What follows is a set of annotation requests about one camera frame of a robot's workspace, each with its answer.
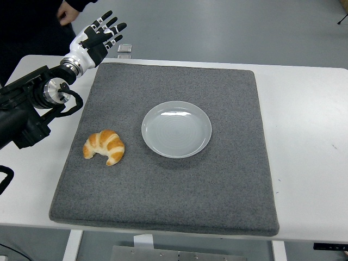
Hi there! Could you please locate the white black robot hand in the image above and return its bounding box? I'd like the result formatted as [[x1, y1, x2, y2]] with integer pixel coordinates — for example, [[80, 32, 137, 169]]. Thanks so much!
[[63, 10, 128, 72]]

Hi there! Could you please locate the golden croissant bread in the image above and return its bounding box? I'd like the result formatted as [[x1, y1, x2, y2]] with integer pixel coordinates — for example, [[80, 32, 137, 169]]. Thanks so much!
[[83, 129, 126, 166]]

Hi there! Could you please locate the grey round plate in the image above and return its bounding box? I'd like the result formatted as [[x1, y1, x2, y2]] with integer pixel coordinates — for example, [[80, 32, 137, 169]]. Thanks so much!
[[141, 101, 213, 159]]

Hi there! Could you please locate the person's hand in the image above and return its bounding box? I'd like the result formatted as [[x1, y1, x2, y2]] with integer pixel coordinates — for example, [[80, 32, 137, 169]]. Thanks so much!
[[57, 1, 80, 27]]

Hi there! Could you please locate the grey felt mat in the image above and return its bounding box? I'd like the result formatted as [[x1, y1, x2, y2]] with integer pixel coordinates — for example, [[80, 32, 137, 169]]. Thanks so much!
[[48, 62, 281, 237]]

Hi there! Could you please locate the white table leg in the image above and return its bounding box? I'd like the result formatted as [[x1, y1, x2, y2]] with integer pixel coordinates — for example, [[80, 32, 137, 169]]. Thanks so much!
[[62, 229, 84, 261], [271, 240, 287, 261]]

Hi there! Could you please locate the black table control panel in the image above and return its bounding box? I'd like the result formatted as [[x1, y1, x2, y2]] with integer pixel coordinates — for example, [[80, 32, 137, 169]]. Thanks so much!
[[313, 242, 348, 251]]

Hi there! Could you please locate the white table bracket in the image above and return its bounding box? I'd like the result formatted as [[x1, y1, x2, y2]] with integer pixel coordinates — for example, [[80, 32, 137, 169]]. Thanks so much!
[[133, 234, 155, 250]]

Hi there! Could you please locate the black floor cable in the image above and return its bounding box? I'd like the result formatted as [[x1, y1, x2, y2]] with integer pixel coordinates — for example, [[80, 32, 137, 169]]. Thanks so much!
[[0, 243, 29, 261]]

